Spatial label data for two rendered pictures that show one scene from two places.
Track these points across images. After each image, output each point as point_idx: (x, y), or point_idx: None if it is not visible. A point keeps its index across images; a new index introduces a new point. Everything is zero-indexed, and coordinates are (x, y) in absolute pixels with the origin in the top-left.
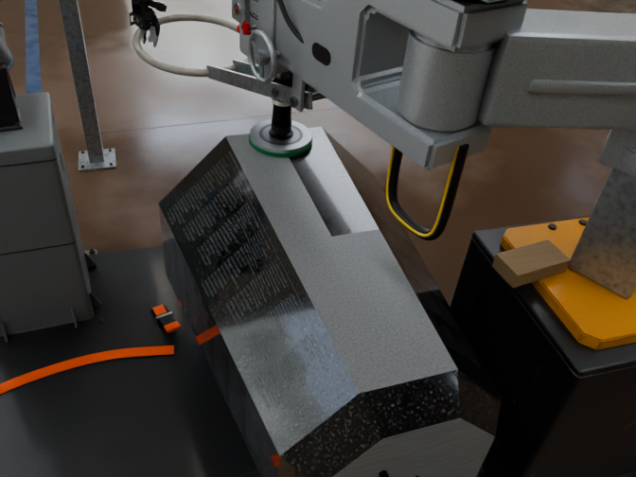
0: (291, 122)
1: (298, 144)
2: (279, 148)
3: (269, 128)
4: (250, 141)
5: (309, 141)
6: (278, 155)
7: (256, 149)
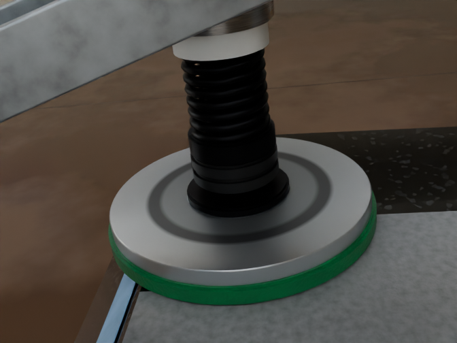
0: (169, 162)
1: (332, 163)
2: (353, 204)
3: (178, 212)
4: (237, 290)
5: (317, 144)
6: (373, 230)
7: (298, 288)
